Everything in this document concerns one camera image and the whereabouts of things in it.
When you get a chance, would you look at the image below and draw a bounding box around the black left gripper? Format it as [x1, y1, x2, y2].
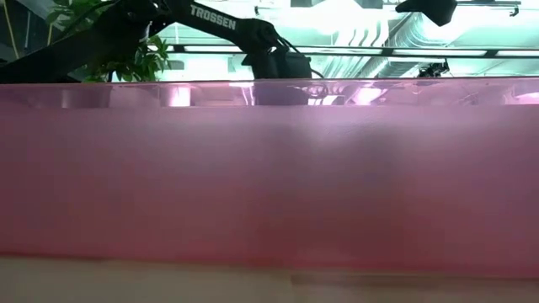
[242, 44, 313, 106]

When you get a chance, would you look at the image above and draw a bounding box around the red translucent plastic basket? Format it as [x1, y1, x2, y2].
[0, 77, 539, 281]

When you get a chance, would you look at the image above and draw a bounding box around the green leafy plant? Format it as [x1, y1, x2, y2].
[45, 0, 172, 83]

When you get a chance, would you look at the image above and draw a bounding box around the long ceiling light rail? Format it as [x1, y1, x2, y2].
[162, 43, 539, 60]

